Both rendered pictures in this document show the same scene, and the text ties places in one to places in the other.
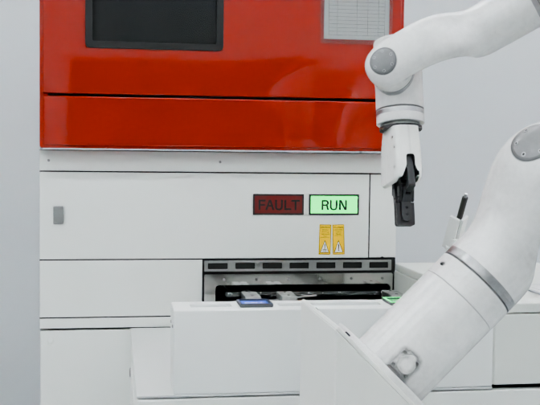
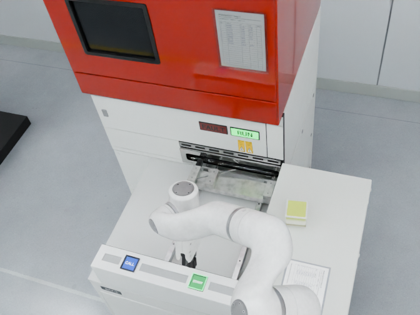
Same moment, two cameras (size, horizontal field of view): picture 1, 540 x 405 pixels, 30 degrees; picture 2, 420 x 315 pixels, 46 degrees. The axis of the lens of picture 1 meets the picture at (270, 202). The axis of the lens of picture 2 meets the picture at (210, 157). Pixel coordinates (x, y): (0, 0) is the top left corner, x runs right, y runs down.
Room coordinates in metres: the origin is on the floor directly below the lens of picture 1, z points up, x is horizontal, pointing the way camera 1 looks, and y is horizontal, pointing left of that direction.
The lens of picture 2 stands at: (1.16, -0.79, 2.53)
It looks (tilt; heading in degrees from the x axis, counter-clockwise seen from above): 50 degrees down; 36
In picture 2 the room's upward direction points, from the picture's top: 10 degrees counter-clockwise
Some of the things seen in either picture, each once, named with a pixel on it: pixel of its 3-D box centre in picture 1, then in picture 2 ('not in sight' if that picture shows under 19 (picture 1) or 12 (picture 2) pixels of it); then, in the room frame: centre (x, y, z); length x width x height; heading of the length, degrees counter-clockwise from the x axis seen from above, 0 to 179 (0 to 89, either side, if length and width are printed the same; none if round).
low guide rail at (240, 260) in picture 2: not in sight; (250, 233); (2.04, -0.27, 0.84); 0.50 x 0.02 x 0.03; 9
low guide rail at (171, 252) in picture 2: not in sight; (185, 218); (1.99, -0.01, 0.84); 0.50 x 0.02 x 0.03; 9
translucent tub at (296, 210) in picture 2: not in sight; (296, 214); (2.09, -0.44, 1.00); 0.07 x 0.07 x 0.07; 17
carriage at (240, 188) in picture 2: not in sight; (230, 186); (2.19, -0.12, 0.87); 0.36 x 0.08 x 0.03; 99
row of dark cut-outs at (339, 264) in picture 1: (299, 265); (228, 152); (2.28, -0.07, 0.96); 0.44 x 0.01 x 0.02; 99
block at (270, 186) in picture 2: (393, 298); (269, 190); (2.22, -0.28, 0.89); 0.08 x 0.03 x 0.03; 9
